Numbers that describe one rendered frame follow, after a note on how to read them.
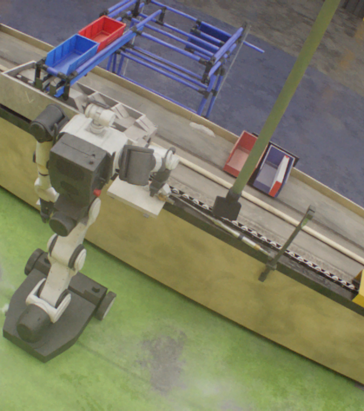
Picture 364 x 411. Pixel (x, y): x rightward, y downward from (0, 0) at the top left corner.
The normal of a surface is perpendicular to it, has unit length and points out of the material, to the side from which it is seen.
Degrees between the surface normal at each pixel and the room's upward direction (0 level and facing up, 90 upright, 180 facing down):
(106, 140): 5
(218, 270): 90
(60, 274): 66
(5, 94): 80
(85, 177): 95
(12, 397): 0
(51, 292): 52
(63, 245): 56
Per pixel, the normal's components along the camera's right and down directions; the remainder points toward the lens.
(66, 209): -0.11, -0.01
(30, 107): -0.34, 0.43
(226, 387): 0.29, -0.68
